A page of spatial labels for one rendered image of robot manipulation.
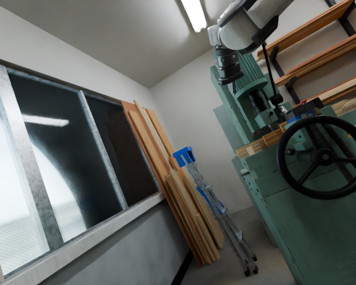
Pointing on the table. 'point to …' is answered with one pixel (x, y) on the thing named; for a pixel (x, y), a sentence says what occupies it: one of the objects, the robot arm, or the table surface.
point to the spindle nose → (257, 101)
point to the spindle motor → (243, 88)
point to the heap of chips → (354, 104)
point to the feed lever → (272, 82)
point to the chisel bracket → (263, 121)
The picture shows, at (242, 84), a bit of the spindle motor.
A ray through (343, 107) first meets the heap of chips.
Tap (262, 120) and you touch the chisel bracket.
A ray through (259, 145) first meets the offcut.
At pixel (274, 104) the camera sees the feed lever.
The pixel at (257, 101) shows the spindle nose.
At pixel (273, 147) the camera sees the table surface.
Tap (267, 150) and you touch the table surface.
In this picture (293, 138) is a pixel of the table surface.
